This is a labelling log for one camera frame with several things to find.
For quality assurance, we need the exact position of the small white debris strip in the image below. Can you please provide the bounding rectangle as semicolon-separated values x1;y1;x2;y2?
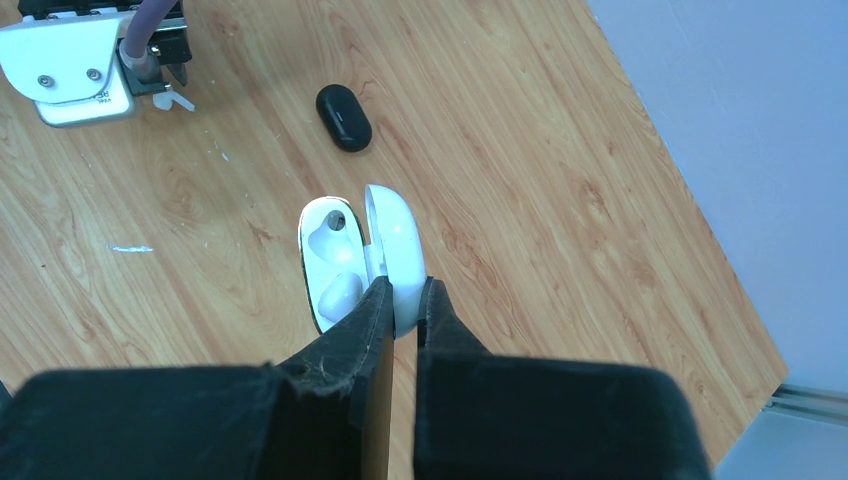
109;245;154;254

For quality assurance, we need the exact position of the right aluminium corner post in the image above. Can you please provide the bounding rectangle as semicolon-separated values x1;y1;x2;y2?
762;384;847;426

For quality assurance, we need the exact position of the white earbud charging case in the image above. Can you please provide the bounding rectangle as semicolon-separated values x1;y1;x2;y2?
298;184;427;337

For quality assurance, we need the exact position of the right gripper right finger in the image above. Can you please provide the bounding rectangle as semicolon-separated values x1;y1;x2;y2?
413;278;711;479

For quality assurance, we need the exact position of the black earbud charging case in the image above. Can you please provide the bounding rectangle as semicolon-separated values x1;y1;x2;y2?
315;84;373;153

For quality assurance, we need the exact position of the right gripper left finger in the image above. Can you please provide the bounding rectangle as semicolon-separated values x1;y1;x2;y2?
1;277;394;479

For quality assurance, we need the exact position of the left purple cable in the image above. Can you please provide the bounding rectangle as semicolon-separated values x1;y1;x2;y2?
122;0;180;64

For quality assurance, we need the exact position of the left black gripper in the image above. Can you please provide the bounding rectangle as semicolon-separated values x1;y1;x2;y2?
18;1;193;96

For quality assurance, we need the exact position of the white earbud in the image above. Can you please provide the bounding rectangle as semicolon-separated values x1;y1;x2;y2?
152;90;196;112
318;272;363;323

